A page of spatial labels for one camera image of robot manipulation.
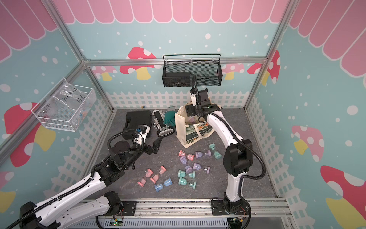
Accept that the purple hourglass cluster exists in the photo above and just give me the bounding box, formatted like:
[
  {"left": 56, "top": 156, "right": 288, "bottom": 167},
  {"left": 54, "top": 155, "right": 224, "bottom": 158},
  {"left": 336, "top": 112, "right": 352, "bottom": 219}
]
[{"left": 180, "top": 156, "right": 193, "bottom": 173}]

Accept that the black wire mesh basket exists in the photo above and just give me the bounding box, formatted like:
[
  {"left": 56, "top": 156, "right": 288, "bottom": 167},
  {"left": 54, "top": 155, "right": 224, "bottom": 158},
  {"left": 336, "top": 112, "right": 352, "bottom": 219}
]
[{"left": 163, "top": 53, "right": 223, "bottom": 87}]

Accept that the cream floral canvas tote bag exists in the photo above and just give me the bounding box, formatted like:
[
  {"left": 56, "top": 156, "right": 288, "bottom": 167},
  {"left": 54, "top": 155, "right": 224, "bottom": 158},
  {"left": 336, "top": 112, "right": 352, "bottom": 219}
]
[{"left": 174, "top": 105, "right": 215, "bottom": 148}]

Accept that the black plastic tool case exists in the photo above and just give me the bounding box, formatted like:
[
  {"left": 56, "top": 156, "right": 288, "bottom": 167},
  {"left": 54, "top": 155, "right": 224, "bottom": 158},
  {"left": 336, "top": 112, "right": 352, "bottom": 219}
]
[{"left": 124, "top": 110, "right": 152, "bottom": 130}]

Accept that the black box in basket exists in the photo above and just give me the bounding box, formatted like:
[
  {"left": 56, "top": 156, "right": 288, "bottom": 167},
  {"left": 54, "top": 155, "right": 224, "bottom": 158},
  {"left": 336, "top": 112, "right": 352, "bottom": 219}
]
[{"left": 163, "top": 72, "right": 191, "bottom": 87}]

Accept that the green hourglass front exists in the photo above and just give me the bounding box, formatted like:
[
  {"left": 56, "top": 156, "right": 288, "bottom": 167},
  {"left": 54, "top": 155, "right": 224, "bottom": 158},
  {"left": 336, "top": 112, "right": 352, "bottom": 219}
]
[{"left": 178, "top": 177, "right": 197, "bottom": 189}]

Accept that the green work glove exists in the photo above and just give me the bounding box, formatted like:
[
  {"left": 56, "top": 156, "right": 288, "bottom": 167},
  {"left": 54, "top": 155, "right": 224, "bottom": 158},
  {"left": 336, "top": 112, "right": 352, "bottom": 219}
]
[{"left": 164, "top": 107, "right": 176, "bottom": 127}]

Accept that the clear acrylic wall bin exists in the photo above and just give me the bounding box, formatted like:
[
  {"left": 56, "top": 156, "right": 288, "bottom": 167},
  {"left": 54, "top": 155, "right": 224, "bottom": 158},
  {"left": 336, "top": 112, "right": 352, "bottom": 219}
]
[{"left": 31, "top": 78, "right": 97, "bottom": 132}]

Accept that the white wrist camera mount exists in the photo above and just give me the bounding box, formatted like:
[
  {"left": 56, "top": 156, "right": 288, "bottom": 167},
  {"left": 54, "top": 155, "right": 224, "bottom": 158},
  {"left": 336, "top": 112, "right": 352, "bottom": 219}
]
[{"left": 133, "top": 125, "right": 150, "bottom": 147}]

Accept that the pink hourglass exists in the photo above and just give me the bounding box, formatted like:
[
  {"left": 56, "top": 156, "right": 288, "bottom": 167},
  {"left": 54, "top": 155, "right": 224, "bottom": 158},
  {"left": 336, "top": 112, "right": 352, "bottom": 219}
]
[
  {"left": 145, "top": 166, "right": 167, "bottom": 178},
  {"left": 178, "top": 150, "right": 195, "bottom": 161},
  {"left": 137, "top": 175, "right": 159, "bottom": 187}
]

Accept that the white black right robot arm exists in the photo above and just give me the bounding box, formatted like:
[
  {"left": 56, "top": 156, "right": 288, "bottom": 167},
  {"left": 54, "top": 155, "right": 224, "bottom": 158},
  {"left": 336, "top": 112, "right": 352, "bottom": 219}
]
[{"left": 185, "top": 88, "right": 266, "bottom": 217}]

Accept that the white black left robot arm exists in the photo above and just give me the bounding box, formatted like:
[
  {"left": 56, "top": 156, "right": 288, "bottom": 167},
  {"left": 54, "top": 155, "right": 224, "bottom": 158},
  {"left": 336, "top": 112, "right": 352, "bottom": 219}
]
[{"left": 8, "top": 134, "right": 163, "bottom": 229}]

